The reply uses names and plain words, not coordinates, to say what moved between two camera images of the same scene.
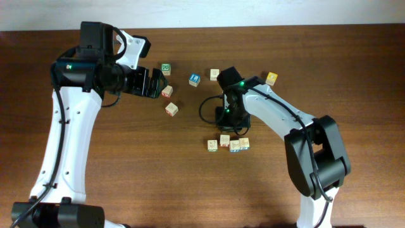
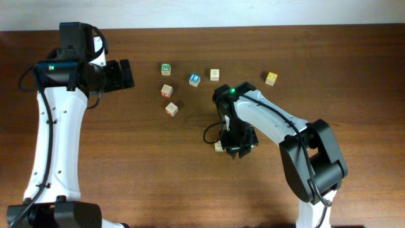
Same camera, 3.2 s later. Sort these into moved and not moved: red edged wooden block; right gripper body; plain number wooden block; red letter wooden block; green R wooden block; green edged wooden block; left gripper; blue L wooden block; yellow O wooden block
Moved: green edged wooden block; right gripper body; left gripper
Not moved: yellow O wooden block; blue L wooden block; red letter wooden block; plain number wooden block; red edged wooden block; green R wooden block
